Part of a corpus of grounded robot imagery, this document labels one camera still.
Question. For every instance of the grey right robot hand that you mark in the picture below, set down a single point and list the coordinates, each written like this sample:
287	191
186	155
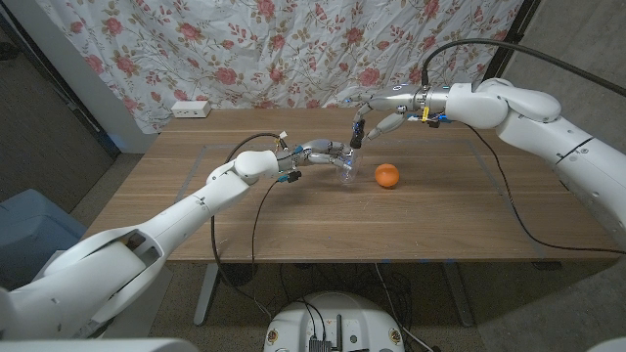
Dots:
401	100

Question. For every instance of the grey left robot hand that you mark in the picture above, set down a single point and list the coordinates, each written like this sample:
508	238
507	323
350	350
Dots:
318	149

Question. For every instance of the clear plastic spray bottle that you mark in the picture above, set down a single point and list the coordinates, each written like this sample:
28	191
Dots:
348	171

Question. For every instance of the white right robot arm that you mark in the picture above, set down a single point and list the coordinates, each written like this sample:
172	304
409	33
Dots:
552	132

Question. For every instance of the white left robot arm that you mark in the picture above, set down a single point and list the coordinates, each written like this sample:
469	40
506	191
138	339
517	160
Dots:
161	225

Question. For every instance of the orange fruit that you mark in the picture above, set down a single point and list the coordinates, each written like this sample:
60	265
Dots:
387	175

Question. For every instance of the floral print backdrop cloth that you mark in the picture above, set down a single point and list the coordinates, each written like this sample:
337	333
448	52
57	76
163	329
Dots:
293	49

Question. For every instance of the black backdrop stand pole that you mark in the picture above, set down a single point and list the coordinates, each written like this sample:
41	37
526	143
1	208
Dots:
504	54

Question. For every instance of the white power strip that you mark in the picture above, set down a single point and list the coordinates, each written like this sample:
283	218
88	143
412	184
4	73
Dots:
191	109

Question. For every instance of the black round floor disc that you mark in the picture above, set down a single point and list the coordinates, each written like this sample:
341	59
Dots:
238	275

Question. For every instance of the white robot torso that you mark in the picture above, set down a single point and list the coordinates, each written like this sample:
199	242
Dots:
337	322

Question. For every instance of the white table leg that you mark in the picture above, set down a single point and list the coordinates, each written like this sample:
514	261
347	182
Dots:
205	298

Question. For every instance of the grey table leg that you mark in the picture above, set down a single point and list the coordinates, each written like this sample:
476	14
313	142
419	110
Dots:
460	298

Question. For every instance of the blue plastic bin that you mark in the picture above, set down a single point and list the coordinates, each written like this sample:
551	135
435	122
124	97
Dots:
34	225

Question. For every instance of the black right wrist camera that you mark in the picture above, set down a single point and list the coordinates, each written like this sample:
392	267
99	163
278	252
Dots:
433	121

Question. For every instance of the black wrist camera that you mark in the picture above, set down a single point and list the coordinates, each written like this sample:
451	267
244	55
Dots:
433	121
291	176

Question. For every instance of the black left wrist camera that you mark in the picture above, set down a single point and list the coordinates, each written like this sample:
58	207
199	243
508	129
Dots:
291	176

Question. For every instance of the dark door frame strip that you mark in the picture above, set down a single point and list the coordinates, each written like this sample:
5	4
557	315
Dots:
73	105

